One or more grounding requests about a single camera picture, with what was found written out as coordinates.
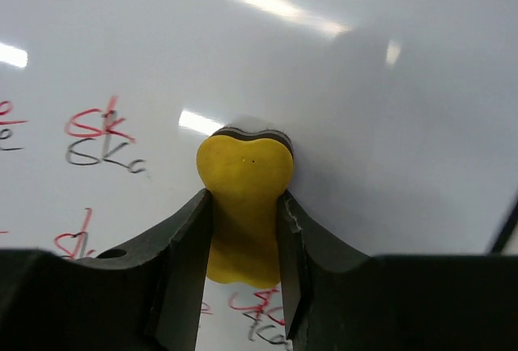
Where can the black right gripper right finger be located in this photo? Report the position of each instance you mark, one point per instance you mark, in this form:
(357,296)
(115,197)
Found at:
(337,298)

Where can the yellow bone-shaped eraser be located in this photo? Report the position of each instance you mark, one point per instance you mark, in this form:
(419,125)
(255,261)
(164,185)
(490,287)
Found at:
(245,173)

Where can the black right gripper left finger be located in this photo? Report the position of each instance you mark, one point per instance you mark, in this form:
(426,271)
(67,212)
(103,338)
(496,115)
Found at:
(144,294)

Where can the white dry-erase whiteboard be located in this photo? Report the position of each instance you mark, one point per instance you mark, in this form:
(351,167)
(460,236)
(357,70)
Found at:
(402,115)

